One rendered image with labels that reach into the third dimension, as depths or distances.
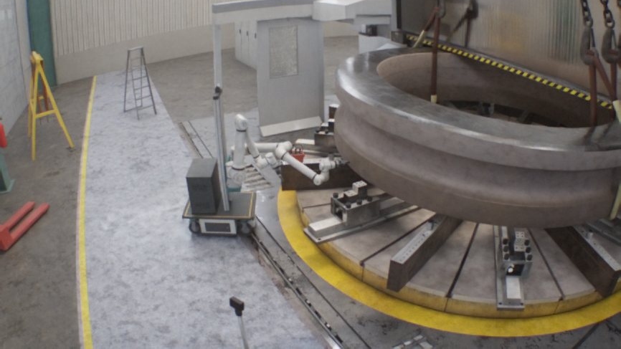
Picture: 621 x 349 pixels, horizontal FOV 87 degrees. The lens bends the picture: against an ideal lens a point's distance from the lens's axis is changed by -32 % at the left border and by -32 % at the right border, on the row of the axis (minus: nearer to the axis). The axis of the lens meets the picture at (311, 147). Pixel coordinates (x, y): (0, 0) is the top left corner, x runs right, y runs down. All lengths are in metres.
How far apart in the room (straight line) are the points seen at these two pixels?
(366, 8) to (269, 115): 2.87
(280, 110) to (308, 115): 0.63
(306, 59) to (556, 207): 6.08
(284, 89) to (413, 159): 4.61
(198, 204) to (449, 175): 3.00
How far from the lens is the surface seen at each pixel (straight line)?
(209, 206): 5.60
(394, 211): 5.49
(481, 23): 7.68
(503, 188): 4.45
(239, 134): 4.97
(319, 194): 6.00
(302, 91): 9.01
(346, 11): 7.61
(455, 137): 4.21
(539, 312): 4.76
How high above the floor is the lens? 3.15
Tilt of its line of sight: 23 degrees down
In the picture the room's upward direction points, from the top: 1 degrees counter-clockwise
